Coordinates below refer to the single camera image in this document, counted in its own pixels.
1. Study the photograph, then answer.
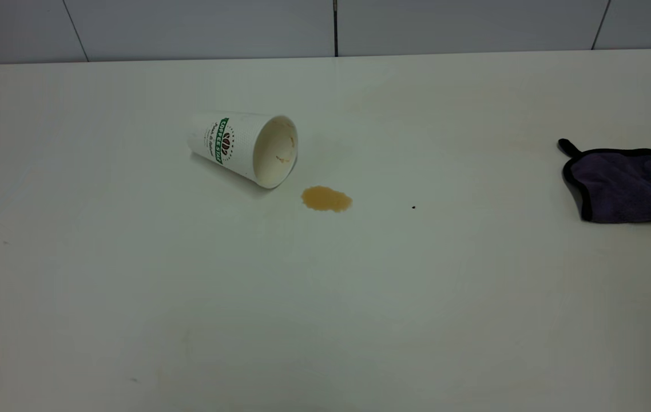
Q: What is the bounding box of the purple cloth with black trim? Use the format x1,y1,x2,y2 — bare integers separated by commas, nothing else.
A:
557,138,651,223

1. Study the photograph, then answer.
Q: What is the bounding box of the white paper coffee cup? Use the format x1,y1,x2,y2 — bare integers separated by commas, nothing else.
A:
187,111,299,190

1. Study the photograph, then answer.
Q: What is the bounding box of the brown coffee spill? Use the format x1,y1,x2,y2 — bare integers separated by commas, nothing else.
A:
301,185,354,213

